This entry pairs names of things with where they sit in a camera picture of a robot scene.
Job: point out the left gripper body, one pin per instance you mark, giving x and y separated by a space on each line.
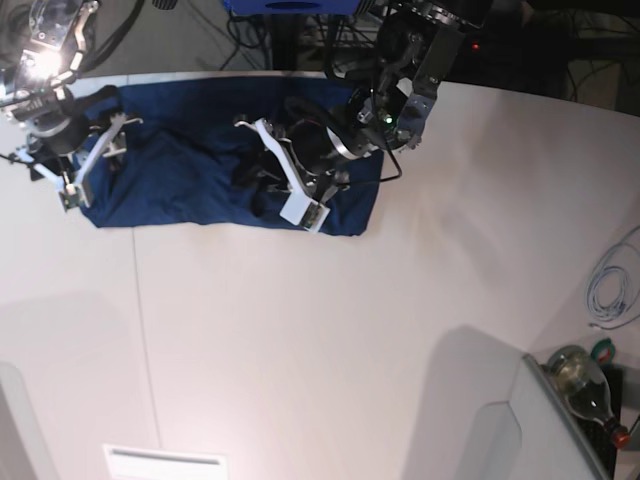
313 147

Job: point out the green tape roll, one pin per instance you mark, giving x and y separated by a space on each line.
603 352

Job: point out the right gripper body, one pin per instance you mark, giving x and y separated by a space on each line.
62 134

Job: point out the dark blue t-shirt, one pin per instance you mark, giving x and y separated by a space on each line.
179 161

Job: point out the blue box with slot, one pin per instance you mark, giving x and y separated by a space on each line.
268 7

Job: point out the clear plastic bottle red cap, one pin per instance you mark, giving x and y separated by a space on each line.
585 390

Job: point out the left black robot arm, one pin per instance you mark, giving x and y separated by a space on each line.
393 92

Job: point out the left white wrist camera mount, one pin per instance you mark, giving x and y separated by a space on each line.
308 195

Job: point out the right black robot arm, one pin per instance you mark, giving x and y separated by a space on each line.
35 91

